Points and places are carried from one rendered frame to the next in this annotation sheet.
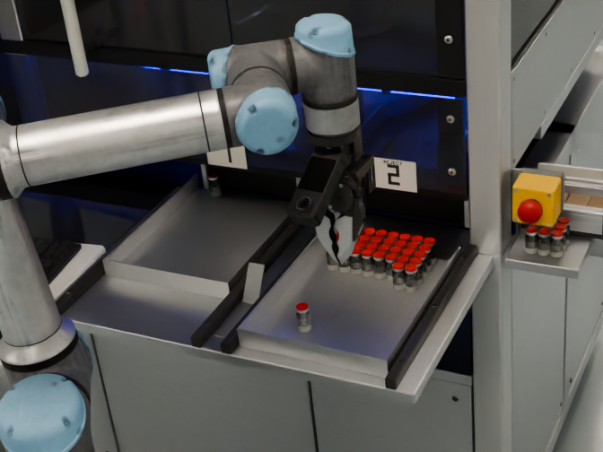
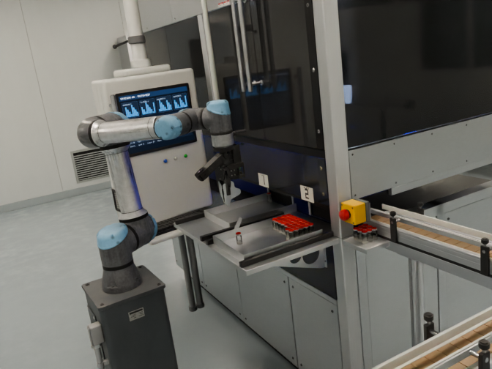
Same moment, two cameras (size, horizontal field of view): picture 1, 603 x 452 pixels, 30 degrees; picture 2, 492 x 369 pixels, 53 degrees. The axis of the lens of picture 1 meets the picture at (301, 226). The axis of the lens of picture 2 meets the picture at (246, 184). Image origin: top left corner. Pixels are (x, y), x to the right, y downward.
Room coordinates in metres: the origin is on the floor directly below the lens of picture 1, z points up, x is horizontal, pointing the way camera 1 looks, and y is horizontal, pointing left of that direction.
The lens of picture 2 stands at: (0.07, -1.04, 1.59)
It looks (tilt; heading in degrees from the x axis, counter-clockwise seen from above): 15 degrees down; 34
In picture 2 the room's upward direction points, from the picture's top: 7 degrees counter-clockwise
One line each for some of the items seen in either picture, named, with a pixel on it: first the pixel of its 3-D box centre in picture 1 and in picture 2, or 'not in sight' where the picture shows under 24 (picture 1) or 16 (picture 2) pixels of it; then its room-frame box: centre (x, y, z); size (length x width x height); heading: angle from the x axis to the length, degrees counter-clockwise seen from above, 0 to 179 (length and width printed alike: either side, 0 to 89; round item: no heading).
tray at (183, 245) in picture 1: (211, 231); (250, 210); (1.84, 0.17, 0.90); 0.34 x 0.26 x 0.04; 152
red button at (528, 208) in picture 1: (530, 210); (345, 214); (1.62, -0.38, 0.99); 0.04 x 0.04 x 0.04; 62
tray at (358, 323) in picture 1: (353, 294); (266, 236); (1.57, -0.07, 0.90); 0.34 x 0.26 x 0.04; 151
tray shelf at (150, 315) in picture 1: (276, 277); (255, 229); (1.69, 0.05, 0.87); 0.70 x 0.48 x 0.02; 62
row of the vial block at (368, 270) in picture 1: (373, 264); (285, 228); (1.65, -0.12, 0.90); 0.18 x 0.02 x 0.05; 61
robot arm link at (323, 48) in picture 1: (324, 60); (218, 117); (1.40, -0.05, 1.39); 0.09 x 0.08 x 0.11; 96
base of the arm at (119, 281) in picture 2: not in sight; (119, 272); (1.22, 0.38, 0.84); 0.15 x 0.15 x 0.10
